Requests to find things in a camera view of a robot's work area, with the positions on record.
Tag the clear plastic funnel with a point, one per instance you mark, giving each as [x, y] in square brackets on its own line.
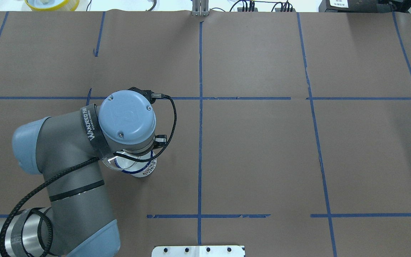
[119, 163]

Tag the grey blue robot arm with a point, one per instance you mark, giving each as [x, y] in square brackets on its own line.
[70, 214]

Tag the white patterned cup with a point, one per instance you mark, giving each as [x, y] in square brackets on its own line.
[144, 168]

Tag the brown paper table cover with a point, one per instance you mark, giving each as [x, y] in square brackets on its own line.
[293, 135]

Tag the black power strip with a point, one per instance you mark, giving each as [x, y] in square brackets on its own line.
[262, 6]

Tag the black device box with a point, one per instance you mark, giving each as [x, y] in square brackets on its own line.
[357, 6]

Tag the yellow tape roll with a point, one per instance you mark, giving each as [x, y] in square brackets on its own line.
[52, 5]

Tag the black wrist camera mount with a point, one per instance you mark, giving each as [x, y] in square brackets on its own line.
[145, 93]

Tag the white metal base plate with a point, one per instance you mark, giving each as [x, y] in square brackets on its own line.
[199, 251]

